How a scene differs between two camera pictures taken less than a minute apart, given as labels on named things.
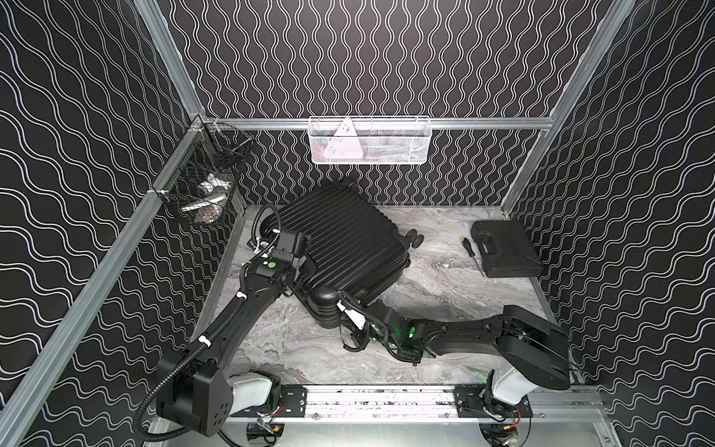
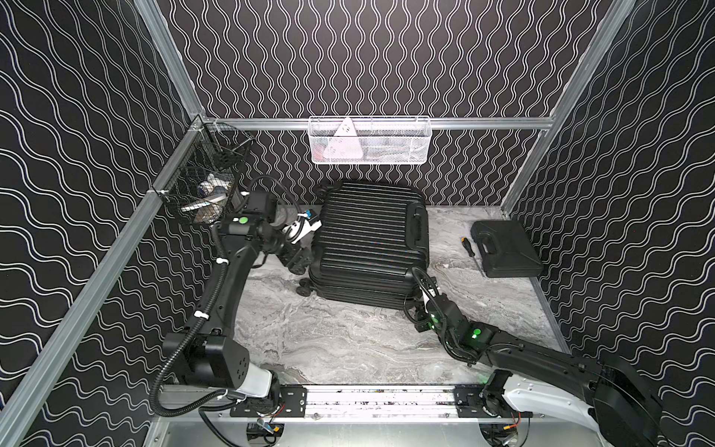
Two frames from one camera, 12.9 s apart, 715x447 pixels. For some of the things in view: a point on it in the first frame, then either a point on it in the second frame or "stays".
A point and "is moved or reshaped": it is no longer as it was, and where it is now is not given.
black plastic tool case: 506,248 stays
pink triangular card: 345,143 stays
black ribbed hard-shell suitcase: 356,247 is moved or reshaped
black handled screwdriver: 465,242 stays
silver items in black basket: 211,194 stays
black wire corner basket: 200,185 stays
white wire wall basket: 370,140 stays
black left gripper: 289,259 -> 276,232
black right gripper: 356,343 -> 418,314
